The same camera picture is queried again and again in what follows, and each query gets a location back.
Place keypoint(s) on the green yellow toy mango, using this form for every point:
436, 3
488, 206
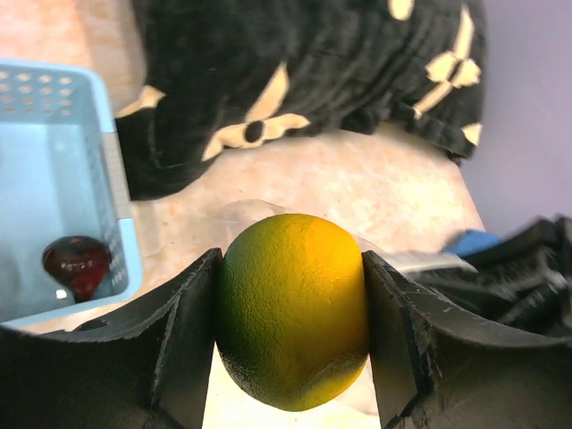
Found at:
291, 317

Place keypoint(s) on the dark red toy fruit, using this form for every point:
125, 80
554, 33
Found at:
79, 263

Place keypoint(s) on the light blue plastic basket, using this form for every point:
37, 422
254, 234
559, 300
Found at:
61, 175

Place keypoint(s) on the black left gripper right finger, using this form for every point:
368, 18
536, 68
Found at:
436, 365

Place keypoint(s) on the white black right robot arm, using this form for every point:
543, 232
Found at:
523, 282

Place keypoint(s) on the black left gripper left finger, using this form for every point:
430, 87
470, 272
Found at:
143, 365

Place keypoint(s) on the black pillow with cream flowers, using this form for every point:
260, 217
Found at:
240, 74

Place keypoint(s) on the clear dotted zip top bag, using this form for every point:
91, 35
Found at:
181, 232

